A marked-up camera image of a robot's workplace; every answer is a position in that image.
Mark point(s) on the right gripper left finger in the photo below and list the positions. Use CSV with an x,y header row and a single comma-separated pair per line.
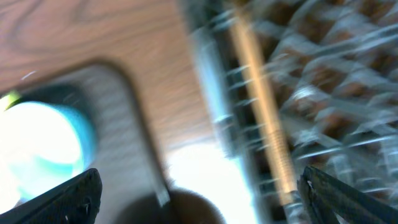
x,y
76,201

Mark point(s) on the light blue bowl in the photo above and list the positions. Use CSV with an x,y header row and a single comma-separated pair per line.
x,y
42,146

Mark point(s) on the wooden chopstick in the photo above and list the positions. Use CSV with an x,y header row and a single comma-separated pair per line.
x,y
265,107

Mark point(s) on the green yellow snack wrapper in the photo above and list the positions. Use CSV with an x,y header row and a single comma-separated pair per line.
x,y
9,99

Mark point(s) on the brown serving tray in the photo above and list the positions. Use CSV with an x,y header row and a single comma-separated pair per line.
x,y
134,190

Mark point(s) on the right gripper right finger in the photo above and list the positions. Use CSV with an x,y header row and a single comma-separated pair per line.
x,y
325,198

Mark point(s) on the grey dishwasher rack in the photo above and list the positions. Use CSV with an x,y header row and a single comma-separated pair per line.
x,y
332,69

